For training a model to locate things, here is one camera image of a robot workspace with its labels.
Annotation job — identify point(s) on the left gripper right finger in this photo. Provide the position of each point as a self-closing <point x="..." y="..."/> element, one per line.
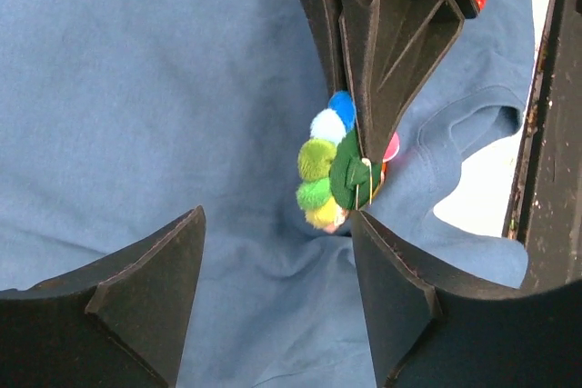
<point x="430" y="324"/>

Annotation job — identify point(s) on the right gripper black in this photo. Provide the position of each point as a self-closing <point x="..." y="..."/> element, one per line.
<point x="390" y="48"/>

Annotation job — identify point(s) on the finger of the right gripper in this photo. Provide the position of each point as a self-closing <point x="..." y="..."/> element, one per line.
<point x="323" y="19"/>

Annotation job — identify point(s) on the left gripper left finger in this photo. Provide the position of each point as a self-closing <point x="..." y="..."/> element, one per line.
<point x="120" y="321"/>

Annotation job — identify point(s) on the rainbow flower plush brooch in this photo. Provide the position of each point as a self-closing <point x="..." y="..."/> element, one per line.
<point x="336" y="179"/>

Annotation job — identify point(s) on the blue t-shirt garment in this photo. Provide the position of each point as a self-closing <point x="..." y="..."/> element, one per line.
<point x="117" y="116"/>

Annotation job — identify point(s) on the aluminium rail frame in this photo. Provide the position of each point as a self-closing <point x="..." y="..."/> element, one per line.
<point x="544" y="210"/>

